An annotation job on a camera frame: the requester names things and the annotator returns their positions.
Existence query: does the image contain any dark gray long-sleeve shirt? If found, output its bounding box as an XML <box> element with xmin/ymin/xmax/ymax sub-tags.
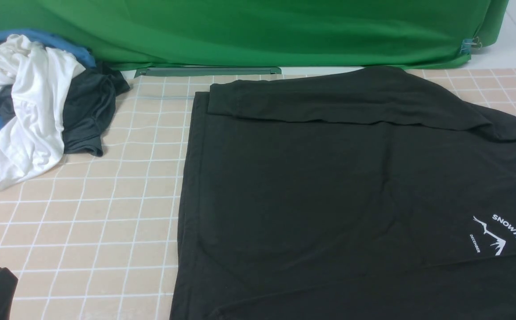
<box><xmin>170</xmin><ymin>66</ymin><xmax>516</xmax><ymax>320</ymax></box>

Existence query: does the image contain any white crumpled shirt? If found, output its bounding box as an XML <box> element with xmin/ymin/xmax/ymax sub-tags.
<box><xmin>0</xmin><ymin>34</ymin><xmax>85</xmax><ymax>190</ymax></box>

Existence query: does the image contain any gray metal base bar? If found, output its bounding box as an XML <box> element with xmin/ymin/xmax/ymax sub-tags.
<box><xmin>134</xmin><ymin>66</ymin><xmax>282</xmax><ymax>78</ymax></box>

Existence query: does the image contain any green backdrop cloth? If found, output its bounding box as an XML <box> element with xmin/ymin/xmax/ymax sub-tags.
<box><xmin>0</xmin><ymin>0</ymin><xmax>508</xmax><ymax>69</ymax></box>

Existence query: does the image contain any dark gray crumpled garment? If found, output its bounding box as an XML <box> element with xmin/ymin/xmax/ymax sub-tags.
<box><xmin>0</xmin><ymin>61</ymin><xmax>130</xmax><ymax>157</ymax></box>

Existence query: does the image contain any blue binder clip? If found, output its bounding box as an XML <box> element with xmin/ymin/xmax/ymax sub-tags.
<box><xmin>459</xmin><ymin>36</ymin><xmax>483</xmax><ymax>55</ymax></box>

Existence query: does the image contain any blue crumpled garment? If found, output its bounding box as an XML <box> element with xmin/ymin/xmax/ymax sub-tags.
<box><xmin>0</xmin><ymin>34</ymin><xmax>85</xmax><ymax>148</ymax></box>

